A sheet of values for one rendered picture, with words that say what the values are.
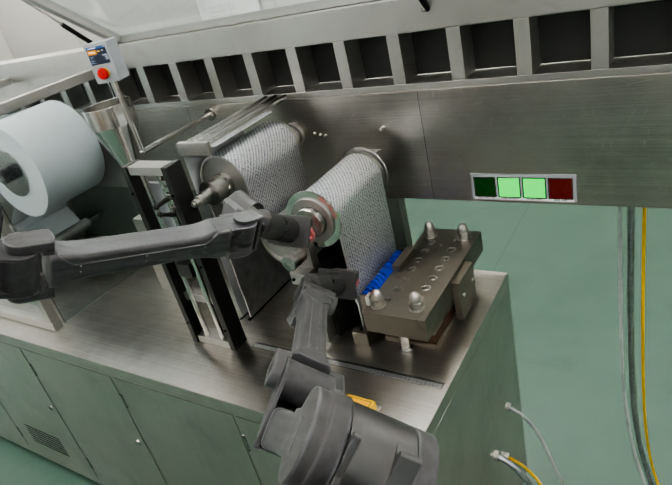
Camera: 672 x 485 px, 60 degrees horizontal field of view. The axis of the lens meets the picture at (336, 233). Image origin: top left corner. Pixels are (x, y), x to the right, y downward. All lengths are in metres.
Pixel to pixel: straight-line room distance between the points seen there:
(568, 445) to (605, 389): 0.33
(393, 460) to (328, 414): 0.06
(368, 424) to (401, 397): 0.89
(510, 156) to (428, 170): 0.22
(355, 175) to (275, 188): 0.23
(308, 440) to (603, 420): 2.13
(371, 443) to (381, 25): 1.16
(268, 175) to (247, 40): 0.41
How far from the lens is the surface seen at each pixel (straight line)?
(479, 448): 1.63
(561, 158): 1.43
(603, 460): 2.39
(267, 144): 1.52
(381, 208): 1.50
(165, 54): 1.93
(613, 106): 1.37
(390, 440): 0.46
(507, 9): 1.36
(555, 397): 2.58
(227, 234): 1.08
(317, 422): 0.44
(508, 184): 1.48
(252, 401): 1.45
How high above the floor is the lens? 1.83
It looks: 27 degrees down
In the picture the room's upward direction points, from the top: 14 degrees counter-clockwise
